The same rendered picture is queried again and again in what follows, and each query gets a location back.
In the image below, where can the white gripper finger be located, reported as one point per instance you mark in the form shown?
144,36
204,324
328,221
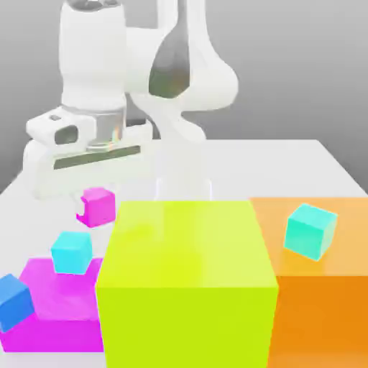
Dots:
80,205

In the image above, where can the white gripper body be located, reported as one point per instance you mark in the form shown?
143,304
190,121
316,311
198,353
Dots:
43,178

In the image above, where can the small magenta cube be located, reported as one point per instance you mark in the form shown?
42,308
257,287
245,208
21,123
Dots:
100,208

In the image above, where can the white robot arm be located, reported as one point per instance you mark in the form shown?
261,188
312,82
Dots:
92,57

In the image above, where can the small cyan cube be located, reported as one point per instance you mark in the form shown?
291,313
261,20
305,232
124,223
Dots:
72,254

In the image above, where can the small blue cube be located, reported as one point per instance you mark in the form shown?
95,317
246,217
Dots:
14,302

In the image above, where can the small turquoise cube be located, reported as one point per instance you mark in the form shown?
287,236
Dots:
309,231

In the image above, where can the large magenta box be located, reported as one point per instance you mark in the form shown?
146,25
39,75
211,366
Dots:
63,302

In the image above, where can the large yellow-green box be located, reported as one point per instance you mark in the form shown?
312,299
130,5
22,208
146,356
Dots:
187,287

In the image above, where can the large orange box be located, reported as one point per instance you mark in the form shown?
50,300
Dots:
322,316

